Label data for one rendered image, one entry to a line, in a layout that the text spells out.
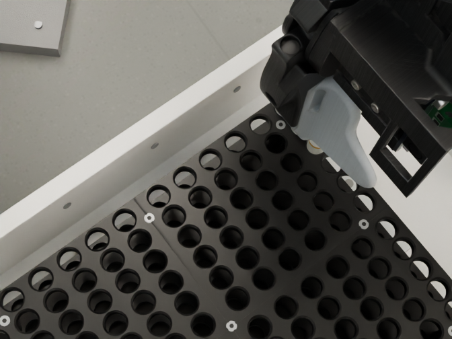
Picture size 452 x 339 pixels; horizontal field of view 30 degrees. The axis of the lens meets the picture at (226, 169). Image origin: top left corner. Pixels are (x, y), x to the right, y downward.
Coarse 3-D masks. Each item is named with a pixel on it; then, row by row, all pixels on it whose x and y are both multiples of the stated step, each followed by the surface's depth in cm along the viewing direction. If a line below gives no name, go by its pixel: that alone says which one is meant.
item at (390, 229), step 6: (330, 162) 53; (336, 168) 53; (348, 180) 53; (354, 186) 53; (360, 198) 53; (366, 198) 53; (366, 204) 52; (372, 204) 52; (384, 222) 52; (390, 228) 52; (390, 234) 52; (402, 246) 52; (408, 246) 52
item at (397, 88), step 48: (336, 0) 30; (384, 0) 30; (432, 0) 28; (336, 48) 30; (384, 48) 29; (432, 48) 29; (384, 96) 30; (432, 96) 29; (384, 144) 32; (432, 144) 29
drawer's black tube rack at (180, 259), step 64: (256, 128) 51; (192, 192) 47; (256, 192) 47; (320, 192) 47; (128, 256) 45; (192, 256) 45; (256, 256) 46; (320, 256) 46; (384, 256) 46; (0, 320) 44; (64, 320) 47; (128, 320) 44; (192, 320) 44; (256, 320) 47; (320, 320) 45; (384, 320) 45
